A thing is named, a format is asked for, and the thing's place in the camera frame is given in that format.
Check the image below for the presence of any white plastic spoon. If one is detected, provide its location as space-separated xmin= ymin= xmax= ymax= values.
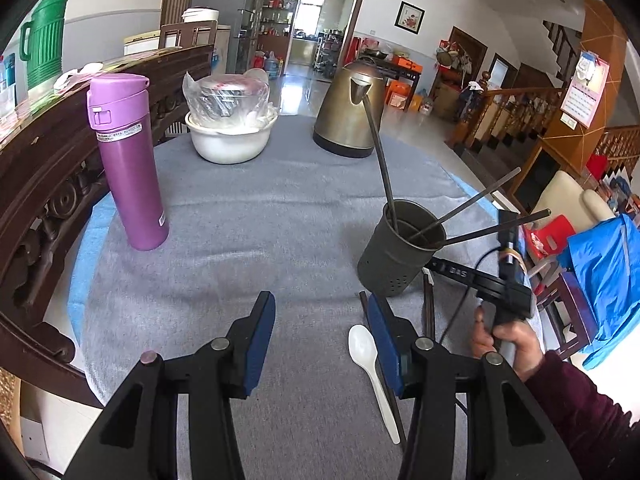
xmin=348 ymin=324 xmax=400 ymax=445

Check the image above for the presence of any dark chopstick four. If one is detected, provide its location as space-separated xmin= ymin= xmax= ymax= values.
xmin=422 ymin=268 xmax=435 ymax=339

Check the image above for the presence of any dark chopstick six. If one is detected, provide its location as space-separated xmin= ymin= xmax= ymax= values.
xmin=409 ymin=167 xmax=522 ymax=240

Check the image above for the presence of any dark chopstick five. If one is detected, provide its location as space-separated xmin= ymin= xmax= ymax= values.
xmin=362 ymin=94 xmax=398 ymax=233

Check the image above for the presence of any dark red sleeve forearm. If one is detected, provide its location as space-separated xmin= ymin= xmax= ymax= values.
xmin=525 ymin=351 xmax=640 ymax=479

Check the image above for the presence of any person right hand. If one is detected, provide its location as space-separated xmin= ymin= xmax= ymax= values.
xmin=471 ymin=307 xmax=544 ymax=382

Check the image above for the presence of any red plastic child chair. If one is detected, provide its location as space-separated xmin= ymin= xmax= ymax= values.
xmin=524 ymin=214 xmax=576 ymax=263

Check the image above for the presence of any dark grey utensil holder cup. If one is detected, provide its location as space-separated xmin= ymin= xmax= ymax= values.
xmin=357 ymin=200 xmax=447 ymax=297

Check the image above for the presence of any blue plastic bag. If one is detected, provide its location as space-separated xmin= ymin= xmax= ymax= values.
xmin=558 ymin=214 xmax=640 ymax=370

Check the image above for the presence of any grey table cloth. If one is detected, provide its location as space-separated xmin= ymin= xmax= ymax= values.
xmin=79 ymin=114 xmax=547 ymax=480

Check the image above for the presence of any wooden stair railing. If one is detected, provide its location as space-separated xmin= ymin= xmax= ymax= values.
xmin=447 ymin=87 xmax=563 ymax=153

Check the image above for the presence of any white plastic basin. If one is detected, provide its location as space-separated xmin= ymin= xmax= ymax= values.
xmin=184 ymin=112 xmax=279 ymax=165

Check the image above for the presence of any bronze electric kettle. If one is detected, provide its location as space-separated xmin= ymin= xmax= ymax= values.
xmin=312 ymin=60 xmax=386 ymax=158

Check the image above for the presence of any steel bowl in plastic bag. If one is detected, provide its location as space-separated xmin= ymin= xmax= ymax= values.
xmin=182 ymin=73 xmax=276 ymax=131

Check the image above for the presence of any dark wooden sideboard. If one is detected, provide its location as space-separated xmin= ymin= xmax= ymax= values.
xmin=0 ymin=44 xmax=215 ymax=409

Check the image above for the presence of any purple thermos bottle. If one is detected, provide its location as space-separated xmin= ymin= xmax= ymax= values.
xmin=87 ymin=73 xmax=169 ymax=252

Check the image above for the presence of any green thermos jug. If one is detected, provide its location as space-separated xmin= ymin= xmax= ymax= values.
xmin=18 ymin=0 xmax=68 ymax=90

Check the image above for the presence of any wall calendar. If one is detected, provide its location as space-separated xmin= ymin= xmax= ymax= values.
xmin=561 ymin=51 xmax=610 ymax=128

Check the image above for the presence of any framed wall picture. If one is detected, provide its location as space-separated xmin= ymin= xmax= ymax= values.
xmin=395 ymin=1 xmax=425 ymax=35

